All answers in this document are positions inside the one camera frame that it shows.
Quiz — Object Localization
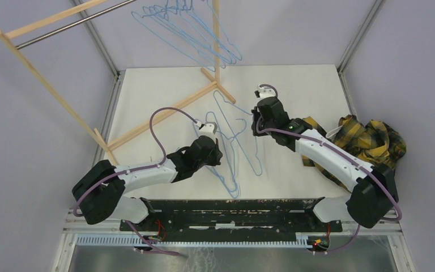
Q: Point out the blue wire hanger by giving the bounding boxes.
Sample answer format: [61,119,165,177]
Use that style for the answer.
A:
[176,1,243,68]
[142,0,228,69]
[153,0,237,66]
[206,91,264,179]
[131,5,215,72]
[198,111,241,199]

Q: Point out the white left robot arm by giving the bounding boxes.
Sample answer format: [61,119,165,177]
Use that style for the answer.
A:
[71,135,223,231]

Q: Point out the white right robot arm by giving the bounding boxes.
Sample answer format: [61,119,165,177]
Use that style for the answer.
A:
[251,96,399,231]

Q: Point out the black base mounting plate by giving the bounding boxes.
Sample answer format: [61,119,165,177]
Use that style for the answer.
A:
[134,198,343,243]

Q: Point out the yellow plaid shirt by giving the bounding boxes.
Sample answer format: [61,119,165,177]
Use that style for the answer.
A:
[300,114,407,190]

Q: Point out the metal rack rod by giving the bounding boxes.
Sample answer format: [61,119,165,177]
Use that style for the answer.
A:
[16,0,136,50]

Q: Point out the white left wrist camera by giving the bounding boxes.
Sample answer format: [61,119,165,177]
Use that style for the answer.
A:
[198,122,218,140]

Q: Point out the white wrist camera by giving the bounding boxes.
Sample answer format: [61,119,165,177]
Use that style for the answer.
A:
[198,122,218,140]
[254,88,276,100]

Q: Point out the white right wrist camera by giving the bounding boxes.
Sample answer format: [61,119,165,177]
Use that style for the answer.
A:
[254,88,276,100]

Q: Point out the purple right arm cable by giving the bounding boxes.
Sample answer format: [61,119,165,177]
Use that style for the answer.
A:
[255,84,403,254]

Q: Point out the white toothed cable strip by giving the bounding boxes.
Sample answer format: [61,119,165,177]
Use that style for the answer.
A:
[75,234,312,249]

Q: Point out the aluminium frame rails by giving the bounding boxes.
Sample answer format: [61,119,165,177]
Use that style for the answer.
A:
[52,0,415,272]

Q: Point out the wooden clothes rack frame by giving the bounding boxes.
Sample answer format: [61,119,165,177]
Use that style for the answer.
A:
[0,0,237,175]

